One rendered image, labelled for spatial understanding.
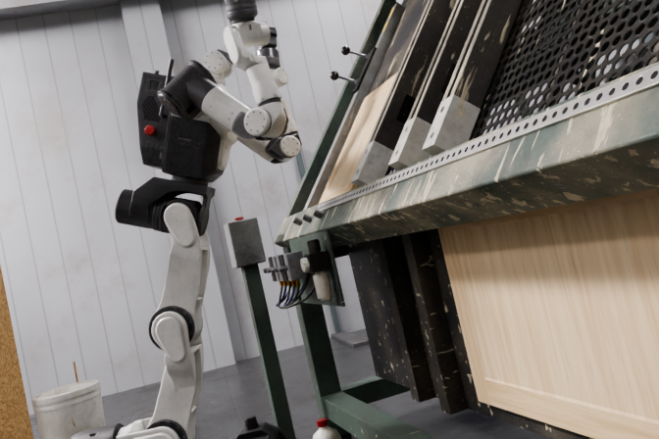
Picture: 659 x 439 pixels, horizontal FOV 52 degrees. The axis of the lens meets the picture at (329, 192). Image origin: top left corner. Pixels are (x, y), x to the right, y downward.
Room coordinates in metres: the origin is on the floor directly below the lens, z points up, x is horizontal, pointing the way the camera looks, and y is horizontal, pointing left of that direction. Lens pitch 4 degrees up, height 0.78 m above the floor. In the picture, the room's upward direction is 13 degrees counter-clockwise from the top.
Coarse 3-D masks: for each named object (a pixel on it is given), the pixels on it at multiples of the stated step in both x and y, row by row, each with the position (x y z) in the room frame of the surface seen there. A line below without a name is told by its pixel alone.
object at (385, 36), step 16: (400, 16) 2.71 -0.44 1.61; (384, 32) 2.69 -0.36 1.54; (384, 48) 2.68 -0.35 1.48; (368, 80) 2.65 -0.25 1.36; (352, 112) 2.62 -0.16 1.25; (336, 144) 2.59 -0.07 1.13; (336, 160) 2.59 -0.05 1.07; (320, 176) 2.57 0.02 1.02; (320, 192) 2.56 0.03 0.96; (304, 208) 2.58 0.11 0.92
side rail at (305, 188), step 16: (384, 0) 2.96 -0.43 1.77; (384, 16) 2.96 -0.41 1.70; (368, 32) 2.97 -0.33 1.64; (368, 48) 2.92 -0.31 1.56; (352, 96) 2.88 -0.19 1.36; (336, 112) 2.86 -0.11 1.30; (336, 128) 2.85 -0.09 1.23; (320, 144) 2.83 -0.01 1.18; (320, 160) 2.82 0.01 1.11; (304, 176) 2.82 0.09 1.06; (304, 192) 2.79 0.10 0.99
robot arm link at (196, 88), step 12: (180, 72) 1.93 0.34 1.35; (192, 72) 1.92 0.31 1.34; (168, 84) 1.91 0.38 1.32; (180, 84) 1.90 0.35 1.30; (192, 84) 1.90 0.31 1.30; (204, 84) 1.90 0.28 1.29; (216, 84) 1.92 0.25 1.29; (180, 96) 1.90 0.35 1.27; (192, 96) 1.90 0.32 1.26; (204, 96) 1.89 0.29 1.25
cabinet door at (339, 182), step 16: (368, 96) 2.52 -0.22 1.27; (384, 96) 2.28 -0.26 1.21; (368, 112) 2.41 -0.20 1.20; (352, 128) 2.52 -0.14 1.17; (368, 128) 2.30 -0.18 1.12; (352, 144) 2.41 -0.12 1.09; (352, 160) 2.30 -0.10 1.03; (336, 176) 2.41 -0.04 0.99; (352, 176) 2.19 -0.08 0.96; (336, 192) 2.29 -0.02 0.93
